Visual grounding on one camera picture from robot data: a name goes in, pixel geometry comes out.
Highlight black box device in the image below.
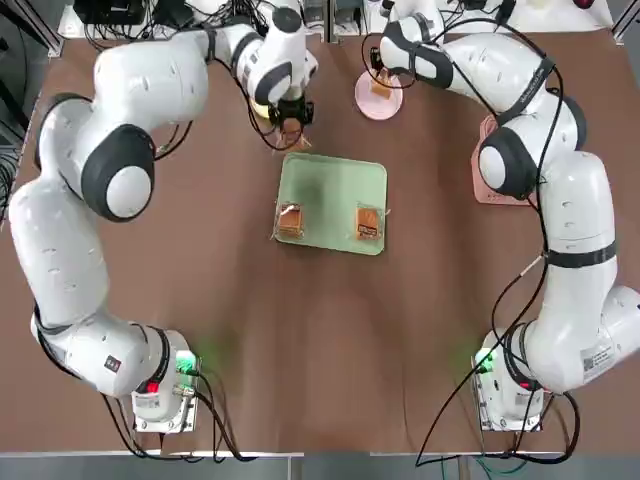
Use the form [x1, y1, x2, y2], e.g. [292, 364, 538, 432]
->
[73, 0, 147, 25]

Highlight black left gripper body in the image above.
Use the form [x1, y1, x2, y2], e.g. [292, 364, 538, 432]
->
[268, 97, 317, 127]

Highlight small pink slotted basket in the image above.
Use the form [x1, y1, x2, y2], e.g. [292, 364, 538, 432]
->
[472, 114, 546, 206]

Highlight black power supply brick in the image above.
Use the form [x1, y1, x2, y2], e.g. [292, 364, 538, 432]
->
[333, 0, 362, 24]

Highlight bread pack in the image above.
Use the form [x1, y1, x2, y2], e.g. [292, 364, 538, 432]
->
[272, 199, 307, 244]
[272, 124, 314, 152]
[349, 201, 391, 242]
[370, 74, 396, 101]

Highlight white round plate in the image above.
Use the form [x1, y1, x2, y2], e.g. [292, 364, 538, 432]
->
[353, 69, 404, 121]

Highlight aluminium frame post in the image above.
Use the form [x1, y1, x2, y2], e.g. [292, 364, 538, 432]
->
[607, 0, 640, 47]
[29, 0, 65, 57]

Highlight tangled black desk cables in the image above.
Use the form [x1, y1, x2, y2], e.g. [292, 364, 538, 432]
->
[82, 0, 304, 69]

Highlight black monitor stand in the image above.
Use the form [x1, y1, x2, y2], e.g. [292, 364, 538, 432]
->
[157, 0, 197, 30]

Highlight green rectangular tray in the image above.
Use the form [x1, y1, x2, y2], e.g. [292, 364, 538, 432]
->
[272, 152, 389, 257]

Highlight white desk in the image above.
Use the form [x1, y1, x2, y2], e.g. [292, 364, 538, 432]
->
[57, 0, 616, 37]

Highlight aluminium camera post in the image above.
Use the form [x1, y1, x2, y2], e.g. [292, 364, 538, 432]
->
[324, 0, 342, 45]

